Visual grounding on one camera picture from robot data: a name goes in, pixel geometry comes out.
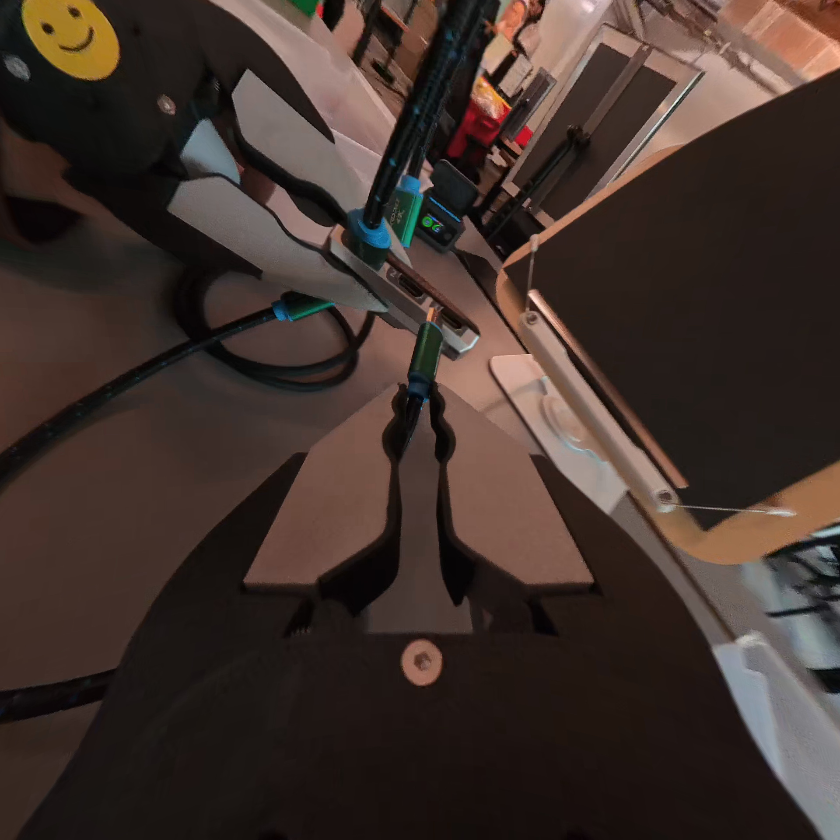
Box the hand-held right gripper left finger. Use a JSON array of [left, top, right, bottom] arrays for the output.
[[241, 382, 409, 618]]

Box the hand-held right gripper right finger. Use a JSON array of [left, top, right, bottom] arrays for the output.
[[428, 384, 597, 608]]

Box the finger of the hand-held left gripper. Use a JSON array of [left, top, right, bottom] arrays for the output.
[[166, 117, 389, 312], [231, 67, 368, 227]]

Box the black pigtail cable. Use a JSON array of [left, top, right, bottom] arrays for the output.
[[174, 266, 378, 395]]

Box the black braided hdmi cable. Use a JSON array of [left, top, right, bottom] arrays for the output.
[[0, 295, 447, 723], [344, 0, 500, 270]]

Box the hdmi switch box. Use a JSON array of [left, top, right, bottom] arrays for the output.
[[328, 223, 480, 362]]

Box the black charger with display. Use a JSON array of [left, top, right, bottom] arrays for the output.
[[416, 159, 480, 253]]

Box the red storage box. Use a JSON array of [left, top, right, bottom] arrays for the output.
[[453, 98, 532, 158]]

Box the black monitor on wooden board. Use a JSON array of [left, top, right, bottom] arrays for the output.
[[495, 66, 840, 565]]

